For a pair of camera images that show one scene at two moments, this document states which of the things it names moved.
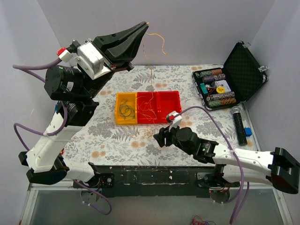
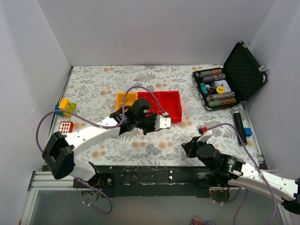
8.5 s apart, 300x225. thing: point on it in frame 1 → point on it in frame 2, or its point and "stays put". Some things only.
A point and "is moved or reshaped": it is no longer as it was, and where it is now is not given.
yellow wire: (150, 108) is moved or reshaped
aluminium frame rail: (33, 191) stays put
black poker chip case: (233, 83) stays put
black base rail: (160, 181) stays put
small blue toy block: (248, 131) stays put
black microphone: (236, 111) stays put
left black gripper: (108, 62) → (148, 123)
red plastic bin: (168, 102) stays put
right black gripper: (167, 136) → (190, 148)
